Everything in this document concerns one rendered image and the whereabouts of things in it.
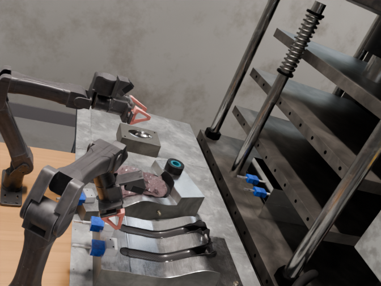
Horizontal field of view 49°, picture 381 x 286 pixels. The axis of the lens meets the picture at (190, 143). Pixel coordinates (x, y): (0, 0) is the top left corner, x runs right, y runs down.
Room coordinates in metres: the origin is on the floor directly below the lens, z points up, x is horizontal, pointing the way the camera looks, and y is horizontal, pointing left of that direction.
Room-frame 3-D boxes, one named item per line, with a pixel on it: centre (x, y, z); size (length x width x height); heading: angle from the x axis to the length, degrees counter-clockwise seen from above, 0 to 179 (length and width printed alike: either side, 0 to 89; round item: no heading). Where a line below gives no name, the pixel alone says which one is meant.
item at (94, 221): (1.08, 0.18, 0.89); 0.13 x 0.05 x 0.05; 113
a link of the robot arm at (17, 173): (1.19, 0.51, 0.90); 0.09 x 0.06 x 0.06; 30
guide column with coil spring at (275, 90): (2.04, -0.28, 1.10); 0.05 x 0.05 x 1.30
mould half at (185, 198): (1.42, 0.13, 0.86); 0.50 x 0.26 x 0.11; 130
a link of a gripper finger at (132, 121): (1.34, 0.21, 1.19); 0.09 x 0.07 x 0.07; 120
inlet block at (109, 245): (0.98, 0.14, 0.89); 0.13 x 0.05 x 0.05; 113
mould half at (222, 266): (1.13, -0.09, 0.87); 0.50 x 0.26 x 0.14; 113
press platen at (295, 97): (2.04, -0.71, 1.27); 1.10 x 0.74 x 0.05; 23
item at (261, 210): (1.94, -0.61, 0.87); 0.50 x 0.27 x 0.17; 113
